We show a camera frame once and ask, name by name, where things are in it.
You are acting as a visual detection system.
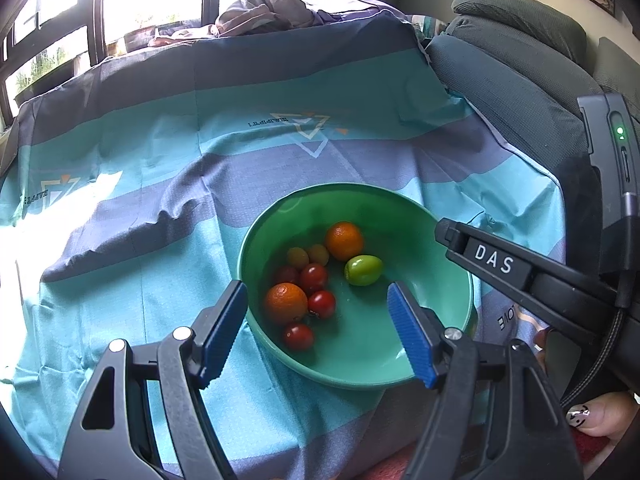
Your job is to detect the grey sofa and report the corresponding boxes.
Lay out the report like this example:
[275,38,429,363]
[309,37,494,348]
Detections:
[425,0,640,281]

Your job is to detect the green tomato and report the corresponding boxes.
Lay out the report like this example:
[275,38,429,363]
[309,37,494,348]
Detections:
[344,255,384,287]

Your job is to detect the person's right hand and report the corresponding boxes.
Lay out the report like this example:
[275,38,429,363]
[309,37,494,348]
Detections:
[566,390,640,441]

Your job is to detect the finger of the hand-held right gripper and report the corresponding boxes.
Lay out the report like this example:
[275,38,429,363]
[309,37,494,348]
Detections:
[434,217,474,264]

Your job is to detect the large orange mandarin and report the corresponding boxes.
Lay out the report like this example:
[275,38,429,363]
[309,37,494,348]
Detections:
[264,282,309,325]

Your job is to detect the green bowl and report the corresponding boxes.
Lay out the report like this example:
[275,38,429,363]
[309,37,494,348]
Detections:
[237,183,476,391]

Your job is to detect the small orange mandarin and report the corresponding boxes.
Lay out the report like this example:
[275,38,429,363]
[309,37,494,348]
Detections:
[325,221,365,262]

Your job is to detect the blue striped tablecloth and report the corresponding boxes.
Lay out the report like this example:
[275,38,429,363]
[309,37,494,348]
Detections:
[0,7,568,480]

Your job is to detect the red fabric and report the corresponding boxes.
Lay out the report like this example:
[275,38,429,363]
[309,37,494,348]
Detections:
[350,440,426,480]

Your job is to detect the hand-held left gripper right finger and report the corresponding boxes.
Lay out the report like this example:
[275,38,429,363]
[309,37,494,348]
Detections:
[386,281,586,480]

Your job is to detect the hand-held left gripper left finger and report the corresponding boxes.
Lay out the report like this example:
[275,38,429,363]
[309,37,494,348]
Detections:
[57,280,249,480]

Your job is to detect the crumpled grey clothes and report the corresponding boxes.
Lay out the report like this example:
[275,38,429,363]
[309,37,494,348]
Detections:
[150,0,407,50]

